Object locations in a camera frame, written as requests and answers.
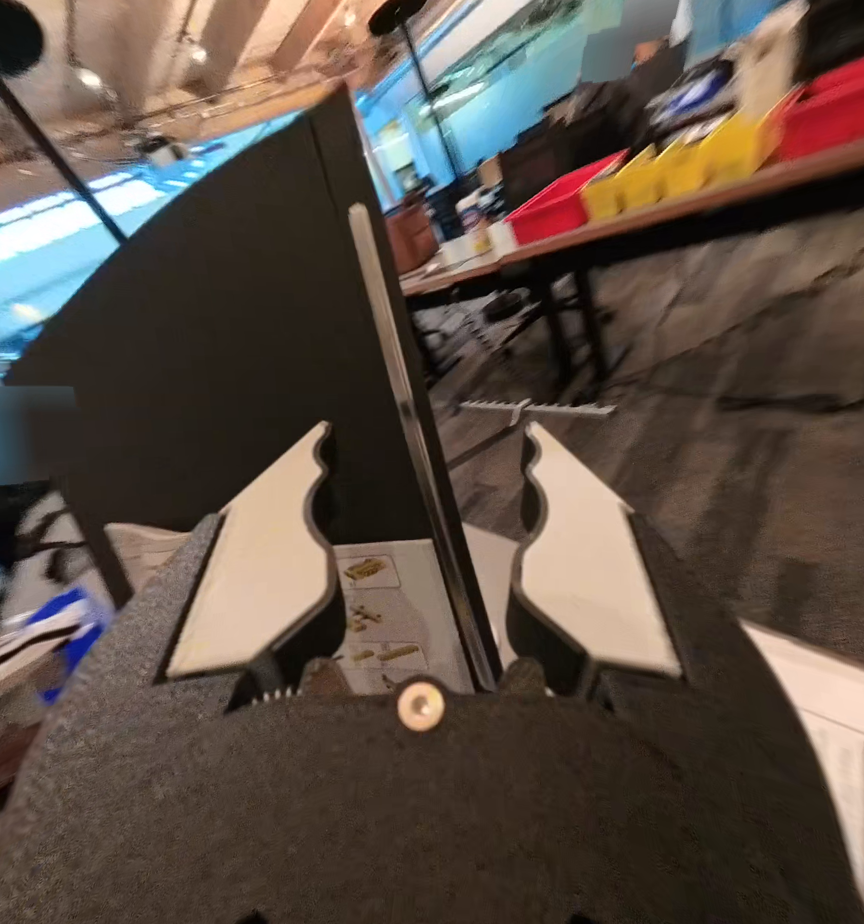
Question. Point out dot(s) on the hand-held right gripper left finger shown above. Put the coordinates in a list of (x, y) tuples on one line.
[(259, 577)]

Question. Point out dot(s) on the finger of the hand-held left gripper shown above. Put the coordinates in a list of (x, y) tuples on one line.
[(28, 632), (13, 675)]

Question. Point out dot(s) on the yellow storage bin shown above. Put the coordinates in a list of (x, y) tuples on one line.
[(604, 198), (684, 170), (742, 148), (641, 180)]

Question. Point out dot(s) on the red storage bin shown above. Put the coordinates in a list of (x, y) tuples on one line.
[(555, 213), (836, 115)]

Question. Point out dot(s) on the white printed paper sheet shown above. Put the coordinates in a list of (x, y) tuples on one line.
[(843, 736)]

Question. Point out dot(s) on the long wooden table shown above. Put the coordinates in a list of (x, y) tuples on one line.
[(692, 206)]

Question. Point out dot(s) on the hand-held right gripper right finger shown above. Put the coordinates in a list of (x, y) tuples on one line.
[(591, 577)]

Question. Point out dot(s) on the white toothed bracket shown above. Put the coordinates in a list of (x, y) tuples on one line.
[(540, 409)]

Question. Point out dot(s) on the white instruction booklet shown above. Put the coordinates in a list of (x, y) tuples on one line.
[(396, 599)]

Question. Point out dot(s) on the black partition board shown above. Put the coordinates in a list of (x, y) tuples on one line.
[(223, 325)]

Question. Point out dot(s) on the brown cardboard box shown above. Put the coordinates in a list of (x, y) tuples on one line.
[(410, 238)]

